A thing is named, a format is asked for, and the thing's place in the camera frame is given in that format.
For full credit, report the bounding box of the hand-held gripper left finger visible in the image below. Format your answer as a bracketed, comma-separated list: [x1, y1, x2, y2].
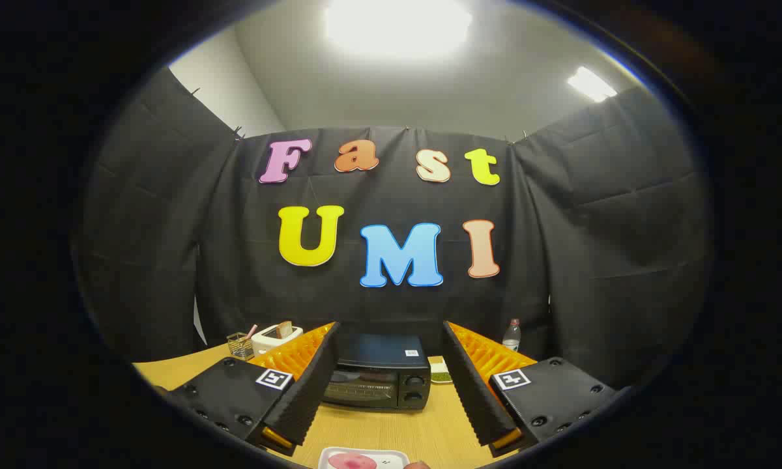
[169, 321, 341, 457]

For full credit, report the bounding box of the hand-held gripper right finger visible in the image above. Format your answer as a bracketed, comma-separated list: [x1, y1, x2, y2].
[442, 320, 617, 457]

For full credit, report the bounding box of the black toaster oven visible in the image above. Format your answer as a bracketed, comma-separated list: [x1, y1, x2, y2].
[321, 334, 432, 411]

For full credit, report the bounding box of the pink meat slice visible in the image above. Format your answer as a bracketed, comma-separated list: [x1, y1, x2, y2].
[328, 453, 377, 469]

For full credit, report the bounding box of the white rectangular plate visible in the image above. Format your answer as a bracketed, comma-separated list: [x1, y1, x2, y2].
[318, 447, 411, 469]

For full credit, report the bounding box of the white pop-up toaster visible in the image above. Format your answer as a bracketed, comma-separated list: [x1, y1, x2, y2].
[251, 324, 304, 356]

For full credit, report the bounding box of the small ceiling light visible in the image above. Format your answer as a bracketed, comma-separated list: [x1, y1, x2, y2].
[567, 66, 618, 103]

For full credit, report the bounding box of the large ceiling light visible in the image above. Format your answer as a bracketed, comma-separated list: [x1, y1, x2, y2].
[326, 0, 473, 59]

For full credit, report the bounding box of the small wire basket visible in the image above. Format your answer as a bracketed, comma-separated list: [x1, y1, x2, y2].
[226, 332, 255, 361]

